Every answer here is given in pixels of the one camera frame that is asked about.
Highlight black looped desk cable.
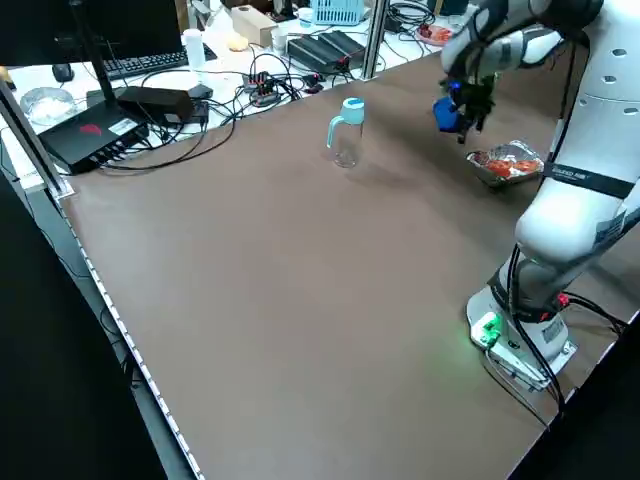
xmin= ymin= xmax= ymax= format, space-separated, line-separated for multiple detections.
xmin=97 ymin=97 xmax=237 ymax=172

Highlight pink plate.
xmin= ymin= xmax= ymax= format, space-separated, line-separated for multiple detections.
xmin=418 ymin=23 xmax=453 ymax=49

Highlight aluminium corner rail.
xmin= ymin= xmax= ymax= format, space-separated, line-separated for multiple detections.
xmin=0 ymin=79 xmax=76 ymax=200

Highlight aluminium upright post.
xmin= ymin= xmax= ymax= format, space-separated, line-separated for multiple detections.
xmin=359 ymin=0 xmax=390 ymax=82

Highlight light wooden box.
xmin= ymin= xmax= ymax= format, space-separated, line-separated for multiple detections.
xmin=230 ymin=6 xmax=279 ymax=47

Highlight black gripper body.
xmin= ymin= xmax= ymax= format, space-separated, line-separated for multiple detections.
xmin=446 ymin=78 xmax=497 ymax=114

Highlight black arm hanging cable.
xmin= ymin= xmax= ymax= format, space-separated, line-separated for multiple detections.
xmin=551 ymin=39 xmax=590 ymax=166

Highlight black power adapter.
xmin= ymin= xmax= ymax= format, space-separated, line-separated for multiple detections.
xmin=116 ymin=85 xmax=196 ymax=127

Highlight black computer monitor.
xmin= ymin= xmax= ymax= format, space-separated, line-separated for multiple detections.
xmin=0 ymin=0 xmax=184 ymax=68

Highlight black upright pole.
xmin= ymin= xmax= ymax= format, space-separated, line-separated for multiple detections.
xmin=68 ymin=0 xmax=120 ymax=109

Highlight black box red logo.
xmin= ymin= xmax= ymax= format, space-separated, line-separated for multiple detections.
xmin=37 ymin=102 xmax=152 ymax=176

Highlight black keyboard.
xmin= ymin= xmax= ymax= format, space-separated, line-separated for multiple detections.
xmin=97 ymin=49 xmax=191 ymax=82

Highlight blue dishcloth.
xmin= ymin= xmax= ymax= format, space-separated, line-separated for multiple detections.
xmin=431 ymin=95 xmax=465 ymax=134

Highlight black power supply box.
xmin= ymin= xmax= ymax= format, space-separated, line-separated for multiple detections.
xmin=286 ymin=34 xmax=346 ymax=72
xmin=319 ymin=29 xmax=367 ymax=60

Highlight orange shrimp skewer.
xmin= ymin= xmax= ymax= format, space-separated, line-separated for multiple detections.
xmin=483 ymin=157 xmax=541 ymax=179

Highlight white plastic bottle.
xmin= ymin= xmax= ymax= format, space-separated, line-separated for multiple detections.
xmin=181 ymin=28 xmax=206 ymax=70

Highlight aluminum foil pan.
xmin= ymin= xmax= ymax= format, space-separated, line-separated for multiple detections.
xmin=465 ymin=139 xmax=545 ymax=187

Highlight grey hub red plugs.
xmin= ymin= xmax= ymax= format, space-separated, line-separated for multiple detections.
xmin=242 ymin=71 xmax=282 ymax=107

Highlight black arm base cable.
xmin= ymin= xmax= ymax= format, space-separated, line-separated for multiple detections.
xmin=507 ymin=247 xmax=566 ymax=409

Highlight light blue plastic basket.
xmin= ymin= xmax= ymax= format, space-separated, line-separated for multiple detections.
xmin=311 ymin=0 xmax=375 ymax=27

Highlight clear bottle light blue cap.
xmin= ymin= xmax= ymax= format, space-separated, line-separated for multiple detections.
xmin=326 ymin=97 xmax=366 ymax=170

